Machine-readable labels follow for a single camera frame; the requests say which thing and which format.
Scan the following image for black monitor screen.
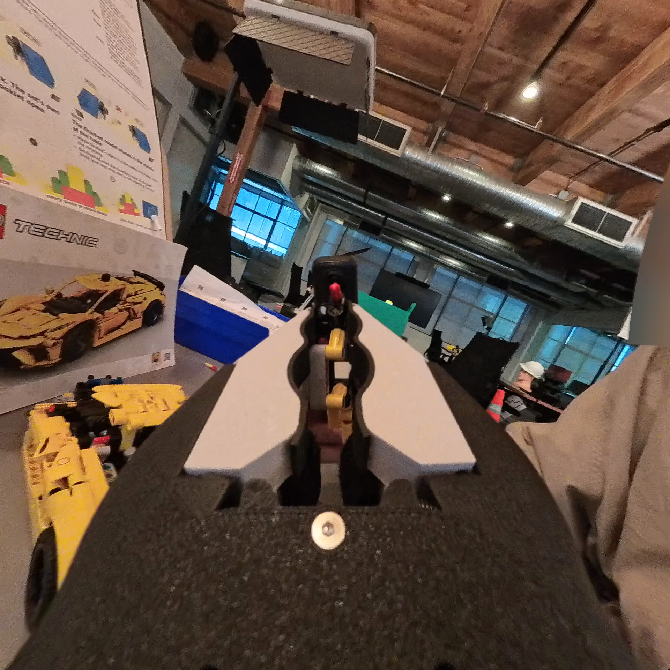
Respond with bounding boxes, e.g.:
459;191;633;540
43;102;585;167
369;268;445;330

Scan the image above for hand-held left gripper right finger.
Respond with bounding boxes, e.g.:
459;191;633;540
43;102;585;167
340;303;478;506

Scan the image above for person's right forearm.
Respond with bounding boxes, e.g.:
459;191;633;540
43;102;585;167
505;345;670;529

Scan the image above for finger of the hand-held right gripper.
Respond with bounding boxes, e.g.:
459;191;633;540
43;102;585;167
309;344;329;411

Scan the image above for white grey ceiling unit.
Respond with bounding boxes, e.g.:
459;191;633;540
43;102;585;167
232;0;378;113

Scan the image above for yellow toy brick car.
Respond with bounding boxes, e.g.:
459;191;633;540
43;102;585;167
21;374;189;631

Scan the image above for silver ventilation duct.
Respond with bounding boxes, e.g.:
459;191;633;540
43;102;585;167
292;141;646;275

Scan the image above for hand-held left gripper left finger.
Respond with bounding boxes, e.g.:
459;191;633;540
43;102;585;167
183;309;321;506

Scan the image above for grey desk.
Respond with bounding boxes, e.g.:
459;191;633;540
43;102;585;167
0;341;237;624

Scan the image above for white printed instruction poster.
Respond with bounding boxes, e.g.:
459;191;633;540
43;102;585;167
0;0;169;243

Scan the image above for yellow grey beam frame assembly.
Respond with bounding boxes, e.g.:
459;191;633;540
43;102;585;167
325;329;362;438

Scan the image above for white vent grille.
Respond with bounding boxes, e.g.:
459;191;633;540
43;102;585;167
564;196;640;248
357;111;411;156

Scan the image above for white paper sheets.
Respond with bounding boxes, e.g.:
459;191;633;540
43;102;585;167
179;264;288;332

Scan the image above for blue plastic bin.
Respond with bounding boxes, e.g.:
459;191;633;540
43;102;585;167
174;287;291;365

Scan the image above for teal object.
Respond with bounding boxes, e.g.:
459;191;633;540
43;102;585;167
357;290;418;342

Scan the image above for black mounted box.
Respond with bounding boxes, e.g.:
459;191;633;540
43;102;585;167
279;90;362;146
224;36;274;105

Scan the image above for white instruction booklet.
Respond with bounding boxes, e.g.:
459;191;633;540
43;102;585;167
0;186;188;415

